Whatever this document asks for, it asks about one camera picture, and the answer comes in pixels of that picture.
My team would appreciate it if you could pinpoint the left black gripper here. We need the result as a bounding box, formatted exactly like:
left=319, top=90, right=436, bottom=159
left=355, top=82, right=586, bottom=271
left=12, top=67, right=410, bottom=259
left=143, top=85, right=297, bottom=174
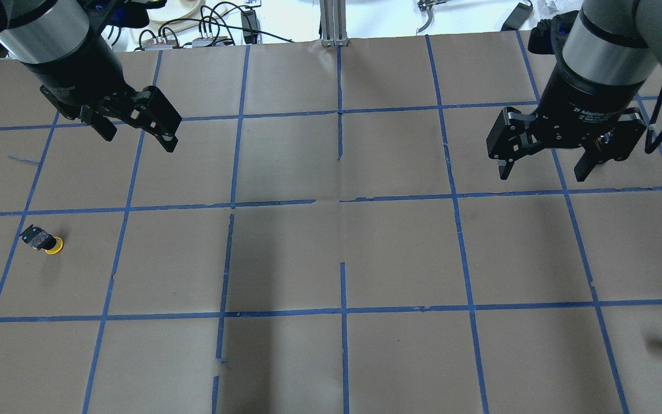
left=24, top=27, right=182, bottom=153

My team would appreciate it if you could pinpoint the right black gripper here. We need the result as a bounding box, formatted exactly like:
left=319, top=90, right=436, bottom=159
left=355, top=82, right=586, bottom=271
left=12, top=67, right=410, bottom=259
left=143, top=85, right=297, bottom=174
left=486, top=61, right=647, bottom=182

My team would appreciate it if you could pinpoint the yellow push button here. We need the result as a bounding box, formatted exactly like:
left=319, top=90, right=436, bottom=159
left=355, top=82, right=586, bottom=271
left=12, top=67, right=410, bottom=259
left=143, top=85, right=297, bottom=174
left=19, top=225, right=65, bottom=256

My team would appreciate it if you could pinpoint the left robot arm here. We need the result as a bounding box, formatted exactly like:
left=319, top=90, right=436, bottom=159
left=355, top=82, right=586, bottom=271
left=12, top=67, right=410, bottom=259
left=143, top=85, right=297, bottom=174
left=0, top=1, right=182, bottom=153

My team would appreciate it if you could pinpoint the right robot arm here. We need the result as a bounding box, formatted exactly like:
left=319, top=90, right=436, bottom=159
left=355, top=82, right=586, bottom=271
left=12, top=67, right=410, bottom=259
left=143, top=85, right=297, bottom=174
left=486, top=1, right=662, bottom=182

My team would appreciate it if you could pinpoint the beige tray with plate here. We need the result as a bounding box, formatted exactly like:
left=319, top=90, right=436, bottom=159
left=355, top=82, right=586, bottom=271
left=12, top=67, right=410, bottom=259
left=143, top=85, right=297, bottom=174
left=147, top=1, right=221, bottom=24

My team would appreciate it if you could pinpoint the white power strip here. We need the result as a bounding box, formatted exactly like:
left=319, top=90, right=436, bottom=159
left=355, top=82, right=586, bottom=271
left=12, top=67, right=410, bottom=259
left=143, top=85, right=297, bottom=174
left=191, top=35, right=234, bottom=49

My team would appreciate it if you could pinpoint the black power adapter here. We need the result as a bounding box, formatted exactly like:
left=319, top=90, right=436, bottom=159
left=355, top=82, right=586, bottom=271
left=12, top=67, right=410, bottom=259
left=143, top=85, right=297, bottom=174
left=500, top=1, right=534, bottom=32

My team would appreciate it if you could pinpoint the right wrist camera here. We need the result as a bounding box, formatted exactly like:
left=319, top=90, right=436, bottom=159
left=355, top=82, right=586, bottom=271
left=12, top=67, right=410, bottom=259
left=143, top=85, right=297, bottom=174
left=527, top=10, right=579, bottom=55

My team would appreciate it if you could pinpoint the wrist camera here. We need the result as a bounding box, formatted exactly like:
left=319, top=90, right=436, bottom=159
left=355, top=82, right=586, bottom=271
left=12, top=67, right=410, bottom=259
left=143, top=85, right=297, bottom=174
left=78, top=1, right=167, bottom=32
left=527, top=10, right=579, bottom=55

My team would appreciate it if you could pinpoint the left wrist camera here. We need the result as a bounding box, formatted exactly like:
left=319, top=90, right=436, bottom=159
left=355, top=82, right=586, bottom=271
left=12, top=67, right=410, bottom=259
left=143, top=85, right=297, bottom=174
left=78, top=1, right=167, bottom=32

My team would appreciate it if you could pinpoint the aluminium frame post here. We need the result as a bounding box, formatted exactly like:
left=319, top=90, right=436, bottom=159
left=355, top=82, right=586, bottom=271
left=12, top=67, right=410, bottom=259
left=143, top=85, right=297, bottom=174
left=320, top=0, right=349, bottom=47

